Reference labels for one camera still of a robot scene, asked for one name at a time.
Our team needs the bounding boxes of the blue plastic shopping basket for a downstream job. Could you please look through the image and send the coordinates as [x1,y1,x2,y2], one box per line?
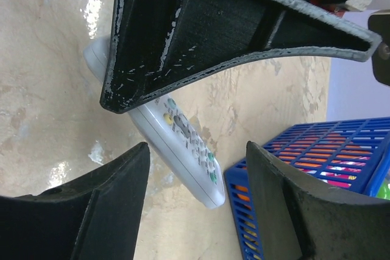
[225,117,389,259]

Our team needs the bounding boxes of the white remote control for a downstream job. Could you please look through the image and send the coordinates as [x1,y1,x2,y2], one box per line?
[82,37,226,209]

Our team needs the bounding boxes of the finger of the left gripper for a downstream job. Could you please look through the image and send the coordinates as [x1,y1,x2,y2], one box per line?
[100,0,381,114]

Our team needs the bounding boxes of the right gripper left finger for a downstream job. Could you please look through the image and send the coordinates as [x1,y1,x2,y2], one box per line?
[1,142,150,259]

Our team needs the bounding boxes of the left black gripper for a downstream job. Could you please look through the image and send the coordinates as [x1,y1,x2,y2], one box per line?
[367,10,390,86]

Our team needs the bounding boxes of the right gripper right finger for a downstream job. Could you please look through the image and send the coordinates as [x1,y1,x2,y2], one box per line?
[246,141,389,259]

